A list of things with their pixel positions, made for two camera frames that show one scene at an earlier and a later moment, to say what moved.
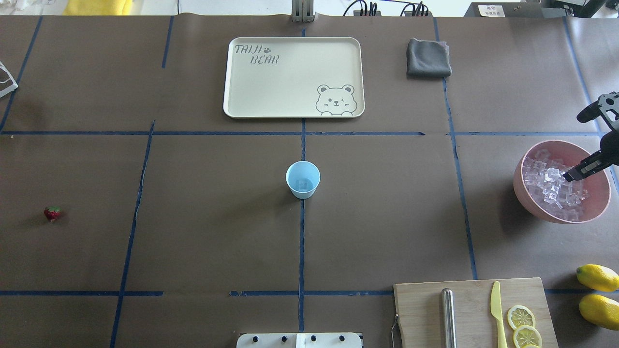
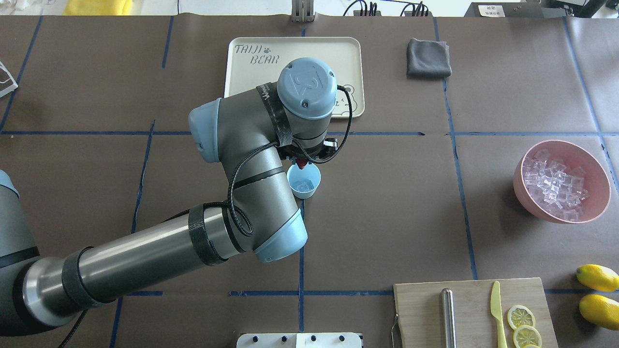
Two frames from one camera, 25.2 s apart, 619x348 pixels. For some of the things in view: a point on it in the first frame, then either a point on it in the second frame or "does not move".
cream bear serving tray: [294, 78] does not move
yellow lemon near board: [597, 277] does not move
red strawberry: [52, 212] → [302, 163]
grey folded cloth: [427, 59] does not move
